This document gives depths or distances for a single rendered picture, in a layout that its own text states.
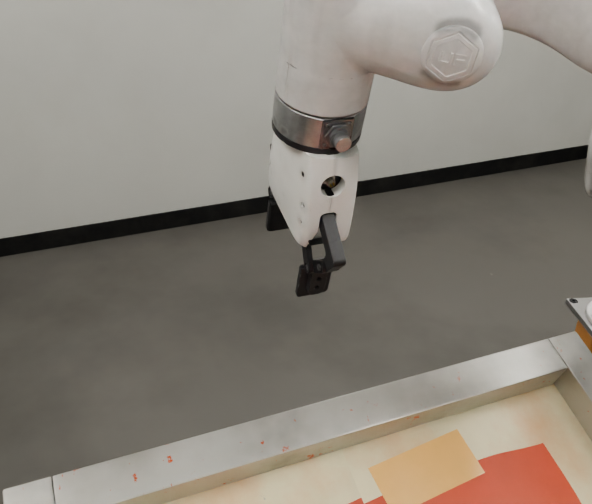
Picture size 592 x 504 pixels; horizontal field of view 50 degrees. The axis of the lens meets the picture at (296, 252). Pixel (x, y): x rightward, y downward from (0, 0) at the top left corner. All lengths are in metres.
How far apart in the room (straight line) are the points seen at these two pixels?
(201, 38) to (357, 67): 3.26
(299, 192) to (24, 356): 2.67
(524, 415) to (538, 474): 0.06
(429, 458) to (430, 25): 0.40
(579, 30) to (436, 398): 0.35
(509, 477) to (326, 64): 0.43
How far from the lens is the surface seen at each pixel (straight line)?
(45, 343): 3.17
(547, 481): 0.70
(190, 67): 3.73
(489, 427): 0.69
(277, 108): 0.51
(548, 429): 0.72
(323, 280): 0.59
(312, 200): 0.52
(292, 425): 0.60
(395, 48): 0.45
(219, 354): 2.91
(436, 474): 0.65
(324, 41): 0.46
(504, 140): 4.92
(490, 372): 0.68
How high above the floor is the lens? 1.80
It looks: 29 degrees down
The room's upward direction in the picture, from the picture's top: straight up
